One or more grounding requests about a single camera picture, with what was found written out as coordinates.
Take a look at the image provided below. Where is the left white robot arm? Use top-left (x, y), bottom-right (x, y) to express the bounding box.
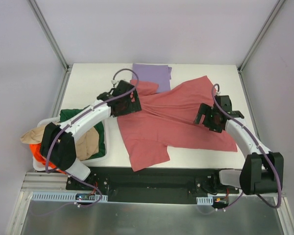
top-left (40, 80), bottom-right (142, 190)

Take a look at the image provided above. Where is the white laundry basket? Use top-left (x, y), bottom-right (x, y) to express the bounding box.
top-left (33, 116), bottom-right (109, 171)

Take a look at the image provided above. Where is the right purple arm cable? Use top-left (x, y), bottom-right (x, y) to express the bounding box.
top-left (212, 84), bottom-right (284, 209)

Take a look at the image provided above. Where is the green t shirt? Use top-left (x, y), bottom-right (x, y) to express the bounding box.
top-left (59, 108), bottom-right (106, 160)

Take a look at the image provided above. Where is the left aluminium frame post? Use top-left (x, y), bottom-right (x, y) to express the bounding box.
top-left (27, 0), bottom-right (70, 71)

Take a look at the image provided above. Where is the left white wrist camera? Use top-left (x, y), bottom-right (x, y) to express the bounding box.
top-left (111, 80), bottom-right (119, 86)

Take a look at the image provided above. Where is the left white cable duct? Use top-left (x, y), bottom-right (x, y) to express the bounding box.
top-left (31, 192), bottom-right (108, 203)

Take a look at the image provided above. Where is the beige t shirt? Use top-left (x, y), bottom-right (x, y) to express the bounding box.
top-left (20, 125), bottom-right (99, 161)

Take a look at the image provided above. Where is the right white cable duct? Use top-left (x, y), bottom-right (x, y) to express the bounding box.
top-left (196, 196), bottom-right (214, 206)

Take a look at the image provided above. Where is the right aluminium frame post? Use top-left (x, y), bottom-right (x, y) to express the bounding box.
top-left (238, 0), bottom-right (287, 74)

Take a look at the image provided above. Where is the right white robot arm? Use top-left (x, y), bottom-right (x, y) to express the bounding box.
top-left (194, 95), bottom-right (284, 195)

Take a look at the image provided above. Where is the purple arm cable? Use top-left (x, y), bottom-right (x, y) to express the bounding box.
top-left (44, 69), bottom-right (140, 174)
top-left (212, 84), bottom-right (284, 209)

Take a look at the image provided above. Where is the aluminium frame post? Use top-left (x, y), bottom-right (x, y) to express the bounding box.
top-left (27, 0), bottom-right (70, 71)
top-left (238, 0), bottom-right (287, 74)

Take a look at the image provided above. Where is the pink t shirt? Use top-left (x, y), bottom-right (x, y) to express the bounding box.
top-left (117, 76), bottom-right (237, 171)

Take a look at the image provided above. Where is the folded purple t shirt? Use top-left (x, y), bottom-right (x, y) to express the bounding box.
top-left (132, 64), bottom-right (172, 93)

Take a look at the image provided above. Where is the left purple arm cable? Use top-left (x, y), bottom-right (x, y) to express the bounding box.
top-left (44, 69), bottom-right (140, 174)

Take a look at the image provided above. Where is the orange t shirt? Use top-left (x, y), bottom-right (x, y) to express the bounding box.
top-left (29, 143), bottom-right (65, 174)

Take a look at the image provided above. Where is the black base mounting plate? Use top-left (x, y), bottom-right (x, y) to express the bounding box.
top-left (66, 167), bottom-right (239, 205)

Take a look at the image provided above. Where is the white cable duct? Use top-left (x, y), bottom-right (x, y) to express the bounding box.
top-left (31, 192), bottom-right (108, 203)
top-left (196, 196), bottom-right (214, 206)

